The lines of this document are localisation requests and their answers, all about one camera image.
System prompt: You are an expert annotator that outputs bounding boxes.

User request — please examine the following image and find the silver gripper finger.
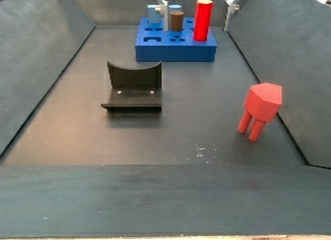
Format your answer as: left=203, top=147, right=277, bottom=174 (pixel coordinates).
left=155, top=0, right=170, bottom=32
left=225, top=0, right=241, bottom=30

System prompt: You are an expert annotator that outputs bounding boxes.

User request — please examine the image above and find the red three prong peg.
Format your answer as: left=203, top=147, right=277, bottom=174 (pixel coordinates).
left=238, top=82, right=283, bottom=142

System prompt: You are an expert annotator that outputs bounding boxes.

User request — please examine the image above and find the blue peg board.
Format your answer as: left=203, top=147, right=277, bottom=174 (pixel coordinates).
left=135, top=17, right=218, bottom=62

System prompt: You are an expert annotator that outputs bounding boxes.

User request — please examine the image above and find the light blue cylinder peg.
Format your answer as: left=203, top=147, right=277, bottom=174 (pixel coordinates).
left=168, top=5, right=183, bottom=12

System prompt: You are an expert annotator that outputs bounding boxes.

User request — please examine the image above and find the light blue square peg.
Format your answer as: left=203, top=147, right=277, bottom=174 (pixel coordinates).
left=147, top=5, right=160, bottom=23

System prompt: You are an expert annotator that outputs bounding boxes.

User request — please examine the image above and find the brown cylinder peg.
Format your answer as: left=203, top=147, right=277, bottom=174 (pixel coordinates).
left=171, top=11, right=184, bottom=32

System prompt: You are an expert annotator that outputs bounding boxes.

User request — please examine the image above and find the tall red hexagonal peg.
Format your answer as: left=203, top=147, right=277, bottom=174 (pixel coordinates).
left=194, top=0, right=214, bottom=42

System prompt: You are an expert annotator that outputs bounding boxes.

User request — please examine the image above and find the black curved holder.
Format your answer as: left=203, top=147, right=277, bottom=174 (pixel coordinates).
left=102, top=62, right=162, bottom=110

